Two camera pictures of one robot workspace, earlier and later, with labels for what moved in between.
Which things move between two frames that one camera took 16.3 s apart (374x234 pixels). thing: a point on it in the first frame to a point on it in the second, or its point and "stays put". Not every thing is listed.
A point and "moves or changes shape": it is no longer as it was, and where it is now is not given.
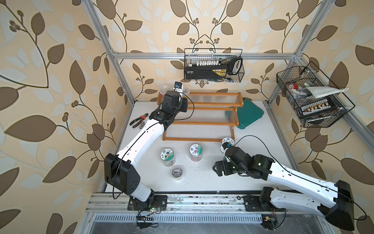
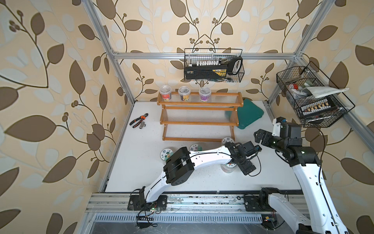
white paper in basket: x=317 y=92 stays put
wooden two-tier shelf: x=211 y=117 stays put
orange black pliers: x=141 y=118 stays put
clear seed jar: x=177 y=172 moves or changes shape
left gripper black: x=186 y=105 to x=247 y=172
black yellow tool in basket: x=213 y=69 stays put
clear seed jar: x=163 y=89 stays put
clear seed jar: x=186 y=90 stays put
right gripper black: x=225 y=170 to x=265 y=141
